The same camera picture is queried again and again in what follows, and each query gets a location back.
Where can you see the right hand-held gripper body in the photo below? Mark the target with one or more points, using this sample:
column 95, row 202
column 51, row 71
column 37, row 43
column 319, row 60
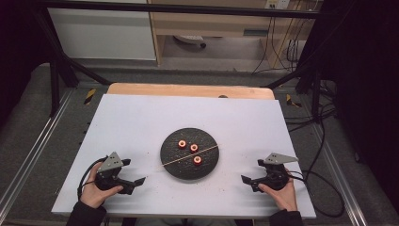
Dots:
column 276, row 174

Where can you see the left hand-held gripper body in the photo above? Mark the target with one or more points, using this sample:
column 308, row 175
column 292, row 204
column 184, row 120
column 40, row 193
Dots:
column 108, row 164

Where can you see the round black plate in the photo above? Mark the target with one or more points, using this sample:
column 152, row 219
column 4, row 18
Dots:
column 188, row 166

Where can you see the thin wooden skewer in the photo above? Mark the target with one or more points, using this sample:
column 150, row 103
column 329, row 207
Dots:
column 185, row 157

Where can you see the person's right hand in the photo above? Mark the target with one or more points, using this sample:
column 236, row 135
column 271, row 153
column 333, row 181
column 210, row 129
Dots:
column 284, row 196

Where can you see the person's left hand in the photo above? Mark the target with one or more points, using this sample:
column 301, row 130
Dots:
column 94, row 193

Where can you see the white board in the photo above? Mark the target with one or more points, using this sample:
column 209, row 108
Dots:
column 141, row 125

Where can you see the yellow black tape strip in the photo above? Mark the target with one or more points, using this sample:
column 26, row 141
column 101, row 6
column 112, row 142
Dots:
column 90, row 96
column 292, row 101

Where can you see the black metal stand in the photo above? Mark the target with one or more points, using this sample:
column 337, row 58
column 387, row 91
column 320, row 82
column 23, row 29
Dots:
column 315, row 94
column 55, row 81

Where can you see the wooden table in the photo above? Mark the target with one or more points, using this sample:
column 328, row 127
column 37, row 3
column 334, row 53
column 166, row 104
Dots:
column 188, row 90

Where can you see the dark curtain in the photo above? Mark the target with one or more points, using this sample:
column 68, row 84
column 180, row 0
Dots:
column 15, row 47
column 367, row 94

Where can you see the white cabinet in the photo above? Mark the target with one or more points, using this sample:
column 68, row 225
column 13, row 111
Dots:
column 103, row 34

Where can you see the white chair base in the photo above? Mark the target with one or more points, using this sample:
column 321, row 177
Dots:
column 189, row 39

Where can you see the light wooden desk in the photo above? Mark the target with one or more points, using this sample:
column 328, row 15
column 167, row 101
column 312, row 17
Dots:
column 213, row 26

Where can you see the black metal crossbar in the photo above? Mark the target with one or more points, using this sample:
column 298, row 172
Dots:
column 188, row 8

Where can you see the aluminium floor rail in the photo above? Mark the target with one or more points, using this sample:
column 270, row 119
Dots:
column 338, row 175
column 34, row 147

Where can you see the white wall socket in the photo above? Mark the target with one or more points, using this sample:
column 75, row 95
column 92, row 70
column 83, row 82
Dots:
column 277, row 3

